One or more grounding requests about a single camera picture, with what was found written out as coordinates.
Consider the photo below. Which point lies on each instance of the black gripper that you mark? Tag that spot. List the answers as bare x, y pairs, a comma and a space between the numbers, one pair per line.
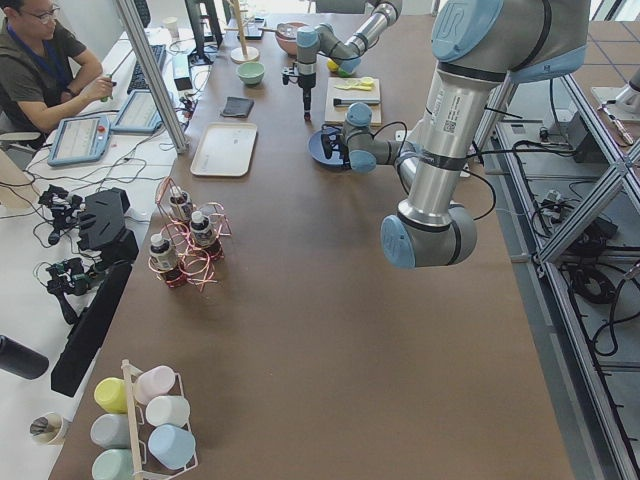
338, 148
305, 87

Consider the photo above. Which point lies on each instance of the blue plate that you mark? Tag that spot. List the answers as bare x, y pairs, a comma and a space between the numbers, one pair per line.
314, 149

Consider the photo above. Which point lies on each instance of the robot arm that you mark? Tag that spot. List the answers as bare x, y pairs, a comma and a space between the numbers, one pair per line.
478, 45
322, 40

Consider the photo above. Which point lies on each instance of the wooden cutting board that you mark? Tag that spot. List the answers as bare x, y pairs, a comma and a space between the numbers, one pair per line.
344, 92

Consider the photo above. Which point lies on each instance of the steel muddler black tip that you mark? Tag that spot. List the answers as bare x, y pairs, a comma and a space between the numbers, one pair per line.
342, 102

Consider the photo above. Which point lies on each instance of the pink bowl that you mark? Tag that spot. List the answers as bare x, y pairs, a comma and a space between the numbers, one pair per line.
289, 46

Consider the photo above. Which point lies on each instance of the green bowl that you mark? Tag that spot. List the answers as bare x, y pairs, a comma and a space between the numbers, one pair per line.
251, 73

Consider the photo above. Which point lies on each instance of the yellow plastic knife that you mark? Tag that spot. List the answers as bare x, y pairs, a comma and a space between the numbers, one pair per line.
354, 86

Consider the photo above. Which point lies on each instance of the steel ice scoop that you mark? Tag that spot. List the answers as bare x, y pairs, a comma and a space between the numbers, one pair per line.
283, 30

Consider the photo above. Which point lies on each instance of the grey folded cloth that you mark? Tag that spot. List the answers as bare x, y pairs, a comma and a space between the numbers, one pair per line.
237, 107

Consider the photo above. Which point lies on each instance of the wooden cup tree stand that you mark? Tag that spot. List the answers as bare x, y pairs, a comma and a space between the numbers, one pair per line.
244, 53

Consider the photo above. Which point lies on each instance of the cream rabbit tray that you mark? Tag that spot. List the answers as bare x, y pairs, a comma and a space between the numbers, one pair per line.
225, 150

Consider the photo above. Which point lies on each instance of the dark drink bottle middle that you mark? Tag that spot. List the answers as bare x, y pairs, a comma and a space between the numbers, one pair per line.
204, 235

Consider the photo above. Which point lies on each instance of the dark drink bottle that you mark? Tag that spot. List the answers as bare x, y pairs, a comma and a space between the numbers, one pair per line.
181, 204
204, 235
165, 260

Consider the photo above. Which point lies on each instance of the dark drink bottle top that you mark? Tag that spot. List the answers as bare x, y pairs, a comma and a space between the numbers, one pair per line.
181, 204

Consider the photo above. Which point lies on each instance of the teach pendant far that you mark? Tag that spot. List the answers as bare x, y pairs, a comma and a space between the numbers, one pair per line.
138, 115

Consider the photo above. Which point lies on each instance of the teach pendant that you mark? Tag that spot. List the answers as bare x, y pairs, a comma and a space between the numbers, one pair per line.
138, 115
80, 140

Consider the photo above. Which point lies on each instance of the dark drink bottle outer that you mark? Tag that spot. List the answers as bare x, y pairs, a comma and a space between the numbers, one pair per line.
165, 260

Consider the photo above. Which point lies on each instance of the teach pendant near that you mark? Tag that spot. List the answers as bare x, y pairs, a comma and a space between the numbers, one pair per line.
80, 140

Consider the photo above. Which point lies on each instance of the seated person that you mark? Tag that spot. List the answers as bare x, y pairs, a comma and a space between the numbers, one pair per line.
47, 74

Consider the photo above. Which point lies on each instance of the pink cup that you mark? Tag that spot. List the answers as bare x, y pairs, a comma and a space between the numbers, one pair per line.
153, 383

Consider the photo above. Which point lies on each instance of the white cup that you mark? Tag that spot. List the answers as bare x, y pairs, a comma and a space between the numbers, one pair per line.
168, 409

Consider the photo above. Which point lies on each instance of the yellow cup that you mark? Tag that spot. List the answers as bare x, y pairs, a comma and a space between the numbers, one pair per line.
110, 395

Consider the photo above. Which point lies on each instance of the blue cup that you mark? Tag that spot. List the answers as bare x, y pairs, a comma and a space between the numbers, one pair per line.
172, 446

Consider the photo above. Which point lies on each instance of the grey cup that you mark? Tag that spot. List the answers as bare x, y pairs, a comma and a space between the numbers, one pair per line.
111, 431

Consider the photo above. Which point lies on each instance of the black water bottle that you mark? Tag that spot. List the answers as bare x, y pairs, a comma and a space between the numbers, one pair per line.
22, 361

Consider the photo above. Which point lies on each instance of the green cup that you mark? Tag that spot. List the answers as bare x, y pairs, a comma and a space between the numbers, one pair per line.
113, 464

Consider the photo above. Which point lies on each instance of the copper wire bottle rack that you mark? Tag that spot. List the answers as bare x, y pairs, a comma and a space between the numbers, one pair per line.
197, 266

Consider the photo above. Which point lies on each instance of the white wire cup rack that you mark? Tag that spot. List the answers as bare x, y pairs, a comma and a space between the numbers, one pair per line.
145, 466

